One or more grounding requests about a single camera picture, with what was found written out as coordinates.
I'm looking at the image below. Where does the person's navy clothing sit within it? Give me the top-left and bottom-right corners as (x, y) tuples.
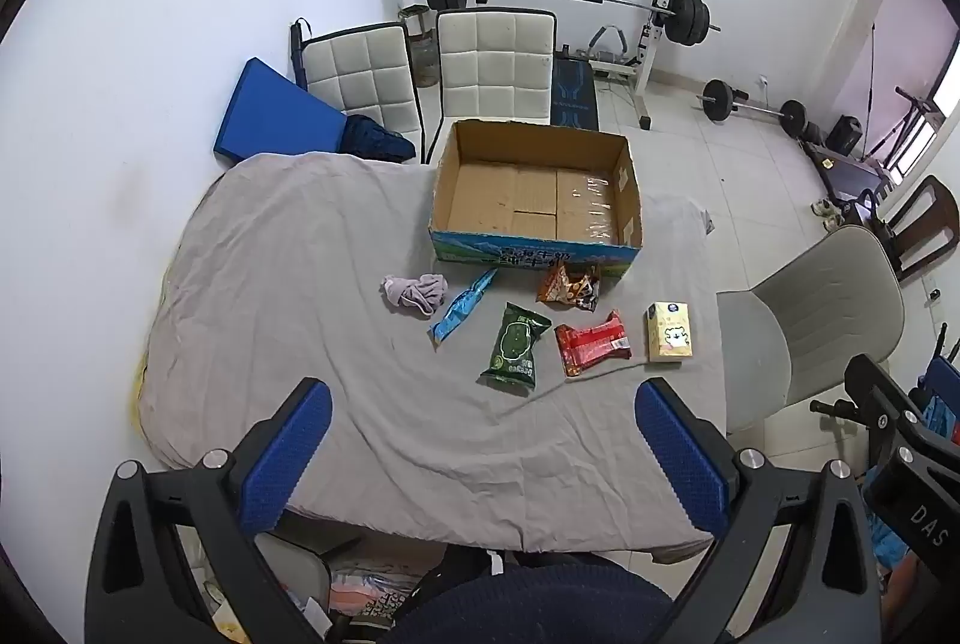
(390, 565), (676, 644)

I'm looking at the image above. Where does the black treadmill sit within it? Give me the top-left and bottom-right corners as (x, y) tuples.
(799, 122), (893, 204)

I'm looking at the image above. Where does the yellow tissue pack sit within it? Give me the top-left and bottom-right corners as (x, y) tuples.
(643, 301), (695, 362)

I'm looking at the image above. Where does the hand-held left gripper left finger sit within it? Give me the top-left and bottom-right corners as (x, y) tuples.
(84, 378), (335, 644)

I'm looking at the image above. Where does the grey office chair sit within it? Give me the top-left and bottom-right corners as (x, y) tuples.
(716, 226), (905, 435)

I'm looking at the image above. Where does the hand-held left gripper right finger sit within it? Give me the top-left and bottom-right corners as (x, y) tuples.
(634, 378), (886, 644)

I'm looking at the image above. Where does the orange snack packet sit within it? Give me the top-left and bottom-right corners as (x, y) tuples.
(536, 263), (603, 313)

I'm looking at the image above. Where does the person's right forearm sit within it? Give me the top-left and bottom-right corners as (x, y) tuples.
(881, 550), (931, 615)

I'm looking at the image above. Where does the red snack packet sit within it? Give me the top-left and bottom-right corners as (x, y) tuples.
(555, 310), (632, 377)

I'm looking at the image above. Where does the open cardboard box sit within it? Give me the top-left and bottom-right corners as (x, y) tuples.
(429, 119), (644, 279)

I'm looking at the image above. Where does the white bench press rack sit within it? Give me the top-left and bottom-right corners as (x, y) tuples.
(469, 0), (685, 129)

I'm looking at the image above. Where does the blue foam mat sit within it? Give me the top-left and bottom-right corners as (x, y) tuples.
(212, 57), (350, 165)

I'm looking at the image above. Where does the green snack packet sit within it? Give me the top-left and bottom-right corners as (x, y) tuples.
(480, 302), (552, 394)

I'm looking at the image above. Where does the purple crumpled cloth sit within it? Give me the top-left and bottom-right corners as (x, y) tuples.
(381, 272), (449, 317)

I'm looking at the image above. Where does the blue snack packet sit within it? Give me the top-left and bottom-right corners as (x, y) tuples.
(430, 267), (500, 345)

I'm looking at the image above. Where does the black speaker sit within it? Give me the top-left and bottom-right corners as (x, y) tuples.
(829, 115), (863, 156)

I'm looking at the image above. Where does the grey tablecloth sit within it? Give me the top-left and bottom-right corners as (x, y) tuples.
(133, 152), (728, 553)

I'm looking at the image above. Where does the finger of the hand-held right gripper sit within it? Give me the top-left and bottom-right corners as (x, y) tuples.
(919, 351), (960, 448)
(810, 354), (950, 465)

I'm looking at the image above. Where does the dark blue patterned bag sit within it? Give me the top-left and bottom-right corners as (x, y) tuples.
(343, 115), (417, 165)

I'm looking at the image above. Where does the dark wooden chair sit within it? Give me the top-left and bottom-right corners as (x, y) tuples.
(870, 175), (960, 281)

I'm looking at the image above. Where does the white padded chair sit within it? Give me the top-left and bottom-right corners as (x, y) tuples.
(427, 8), (560, 165)
(300, 23), (425, 161)

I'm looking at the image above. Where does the short barbell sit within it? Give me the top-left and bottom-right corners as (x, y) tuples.
(696, 80), (807, 136)

